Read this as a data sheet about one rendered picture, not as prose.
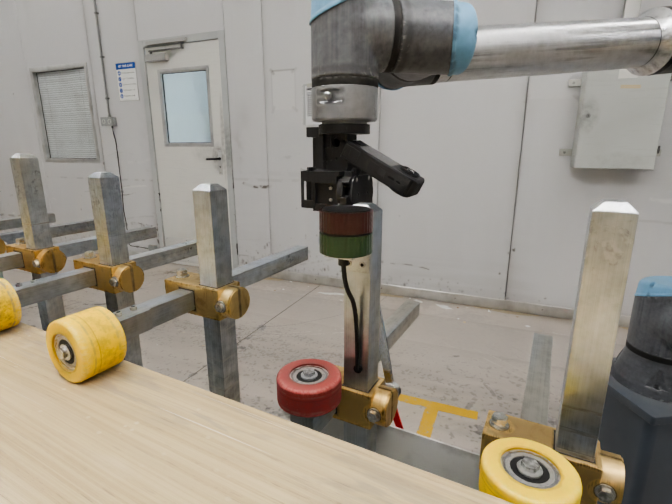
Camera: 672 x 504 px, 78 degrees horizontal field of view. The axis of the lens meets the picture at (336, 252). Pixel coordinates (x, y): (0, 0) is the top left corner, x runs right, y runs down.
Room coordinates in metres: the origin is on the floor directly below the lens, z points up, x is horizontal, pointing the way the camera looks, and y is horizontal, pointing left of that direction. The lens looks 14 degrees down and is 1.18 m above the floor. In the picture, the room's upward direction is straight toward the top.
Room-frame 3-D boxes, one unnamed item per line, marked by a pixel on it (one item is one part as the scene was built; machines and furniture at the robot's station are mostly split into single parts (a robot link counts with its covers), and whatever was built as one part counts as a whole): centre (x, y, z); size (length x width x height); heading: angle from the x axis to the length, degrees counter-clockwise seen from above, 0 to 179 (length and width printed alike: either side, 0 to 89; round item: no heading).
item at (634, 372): (0.93, -0.81, 0.65); 0.19 x 0.19 x 0.10
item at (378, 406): (0.50, -0.01, 0.85); 0.13 x 0.06 x 0.05; 62
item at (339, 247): (0.45, -0.01, 1.07); 0.06 x 0.06 x 0.02
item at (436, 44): (0.63, -0.12, 1.32); 0.12 x 0.12 x 0.09; 11
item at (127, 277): (0.74, 0.43, 0.95); 0.13 x 0.06 x 0.05; 62
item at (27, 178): (0.85, 0.63, 0.92); 0.03 x 0.03 x 0.48; 62
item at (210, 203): (0.61, 0.19, 0.89); 0.03 x 0.03 x 0.48; 62
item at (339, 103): (0.59, -0.01, 1.23); 0.10 x 0.09 x 0.05; 152
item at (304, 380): (0.45, 0.03, 0.85); 0.08 x 0.08 x 0.11
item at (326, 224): (0.45, -0.01, 1.10); 0.06 x 0.06 x 0.02
